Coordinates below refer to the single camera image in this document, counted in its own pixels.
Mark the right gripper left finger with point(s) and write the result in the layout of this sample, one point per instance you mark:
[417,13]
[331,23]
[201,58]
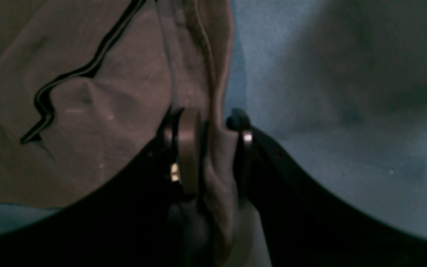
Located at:
[148,215]

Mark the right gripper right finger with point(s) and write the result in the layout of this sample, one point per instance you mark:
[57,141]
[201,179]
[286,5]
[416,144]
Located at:
[304,224]

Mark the dark grey T-shirt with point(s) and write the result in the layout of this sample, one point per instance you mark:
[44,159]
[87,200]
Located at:
[85,84]

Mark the blue table cloth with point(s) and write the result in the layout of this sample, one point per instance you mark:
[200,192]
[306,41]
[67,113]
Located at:
[341,85]

